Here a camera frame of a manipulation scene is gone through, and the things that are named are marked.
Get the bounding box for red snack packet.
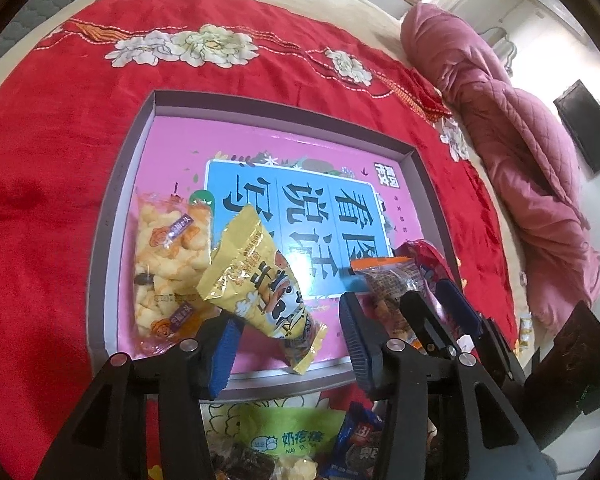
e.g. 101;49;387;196
395;240;456;291

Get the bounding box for small yellow packets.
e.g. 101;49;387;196
517;312;533;348

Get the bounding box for grey cardboard box tray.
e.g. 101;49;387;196
86;90;461;403

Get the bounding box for blue cookie packet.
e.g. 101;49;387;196
320;402;386;480

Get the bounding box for green snack packet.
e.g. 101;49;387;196
202;402;351;480

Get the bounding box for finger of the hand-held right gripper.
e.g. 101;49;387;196
399;290;481;366
437;277;526;386

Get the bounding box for black wall television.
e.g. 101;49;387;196
552;80;600;176

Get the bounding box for pink quilt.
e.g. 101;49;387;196
400;2;600;333

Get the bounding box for clear bag of puffed snacks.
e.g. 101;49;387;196
130;187;218;356

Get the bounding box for brown chocolate cake packet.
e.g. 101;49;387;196
212;447;281;480

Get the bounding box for white air conditioner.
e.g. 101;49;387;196
530;0;571;16

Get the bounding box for beige bed sheet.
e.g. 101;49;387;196
0;0;531;356

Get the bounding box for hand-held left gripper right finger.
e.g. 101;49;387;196
339;291;556;480

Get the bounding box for red floral blanket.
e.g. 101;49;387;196
0;0;518;480

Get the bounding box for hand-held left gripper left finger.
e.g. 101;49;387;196
32;310;246;480

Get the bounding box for yellow snack packet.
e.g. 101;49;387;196
196;205;328;375

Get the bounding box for white metal rack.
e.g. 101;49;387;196
485;25;518;76

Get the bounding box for clear orange-edged biscuit packet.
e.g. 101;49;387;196
350;255;431;351

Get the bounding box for grey quilted headboard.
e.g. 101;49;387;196
0;0;88;78

